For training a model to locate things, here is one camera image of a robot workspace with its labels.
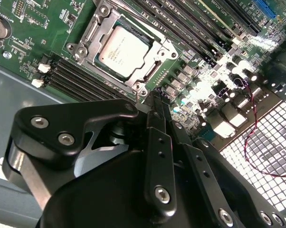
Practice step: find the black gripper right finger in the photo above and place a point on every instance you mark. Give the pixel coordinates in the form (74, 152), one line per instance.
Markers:
(202, 166)

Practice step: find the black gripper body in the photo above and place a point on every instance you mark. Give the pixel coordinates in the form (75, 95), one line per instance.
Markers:
(98, 202)

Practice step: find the silver CPU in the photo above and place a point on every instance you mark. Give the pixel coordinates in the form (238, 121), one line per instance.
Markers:
(121, 51)

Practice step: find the metal locking lever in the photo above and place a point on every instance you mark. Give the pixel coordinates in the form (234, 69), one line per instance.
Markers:
(136, 97)

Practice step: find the metal socket cover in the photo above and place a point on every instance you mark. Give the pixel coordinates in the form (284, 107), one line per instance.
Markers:
(101, 25)

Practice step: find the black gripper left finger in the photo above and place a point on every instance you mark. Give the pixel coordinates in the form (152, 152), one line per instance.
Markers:
(62, 123)

